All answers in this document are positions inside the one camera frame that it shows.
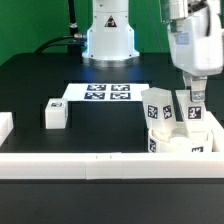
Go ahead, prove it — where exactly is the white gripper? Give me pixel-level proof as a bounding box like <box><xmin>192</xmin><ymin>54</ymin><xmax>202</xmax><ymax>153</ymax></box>
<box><xmin>167</xmin><ymin>4</ymin><xmax>224</xmax><ymax>102</ymax></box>

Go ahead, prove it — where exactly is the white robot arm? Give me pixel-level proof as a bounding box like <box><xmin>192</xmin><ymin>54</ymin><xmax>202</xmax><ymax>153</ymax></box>
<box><xmin>82</xmin><ymin>0</ymin><xmax>224</xmax><ymax>102</ymax></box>

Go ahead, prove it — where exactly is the white marker sheet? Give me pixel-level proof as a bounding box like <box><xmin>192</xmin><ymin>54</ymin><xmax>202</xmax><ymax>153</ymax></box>
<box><xmin>63</xmin><ymin>83</ymin><xmax>149</xmax><ymax>102</ymax></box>

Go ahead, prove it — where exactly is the white front fence bar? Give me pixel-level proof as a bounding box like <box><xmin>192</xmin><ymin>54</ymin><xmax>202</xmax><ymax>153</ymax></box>
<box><xmin>0</xmin><ymin>152</ymin><xmax>224</xmax><ymax>180</ymax></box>

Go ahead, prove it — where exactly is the white left fence bar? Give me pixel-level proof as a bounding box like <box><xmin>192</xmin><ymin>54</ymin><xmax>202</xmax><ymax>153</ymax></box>
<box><xmin>0</xmin><ymin>112</ymin><xmax>14</xmax><ymax>146</ymax></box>

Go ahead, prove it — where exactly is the black cable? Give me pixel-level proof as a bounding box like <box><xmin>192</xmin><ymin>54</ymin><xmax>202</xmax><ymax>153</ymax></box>
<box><xmin>34</xmin><ymin>33</ymin><xmax>88</xmax><ymax>55</ymax></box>

